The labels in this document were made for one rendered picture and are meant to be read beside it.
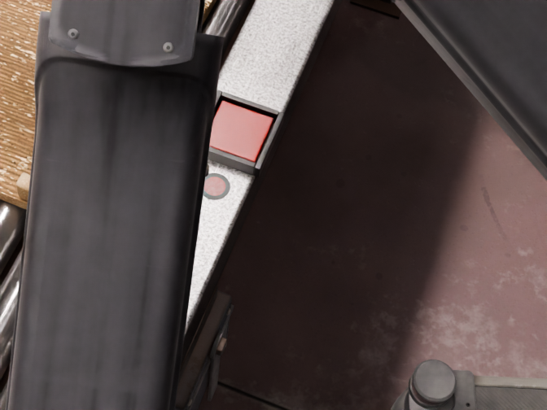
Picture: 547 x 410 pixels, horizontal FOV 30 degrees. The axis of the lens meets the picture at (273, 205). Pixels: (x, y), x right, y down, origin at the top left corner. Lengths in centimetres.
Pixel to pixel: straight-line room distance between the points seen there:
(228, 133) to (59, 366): 74
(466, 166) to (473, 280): 27
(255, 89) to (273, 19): 10
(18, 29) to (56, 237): 82
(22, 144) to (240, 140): 22
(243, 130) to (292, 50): 13
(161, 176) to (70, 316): 5
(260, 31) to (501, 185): 115
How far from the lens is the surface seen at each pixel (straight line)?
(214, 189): 104
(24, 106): 108
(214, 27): 115
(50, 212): 32
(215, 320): 107
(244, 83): 112
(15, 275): 100
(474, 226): 215
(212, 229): 102
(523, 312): 209
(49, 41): 31
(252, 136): 106
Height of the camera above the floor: 181
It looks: 60 degrees down
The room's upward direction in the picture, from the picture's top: 10 degrees clockwise
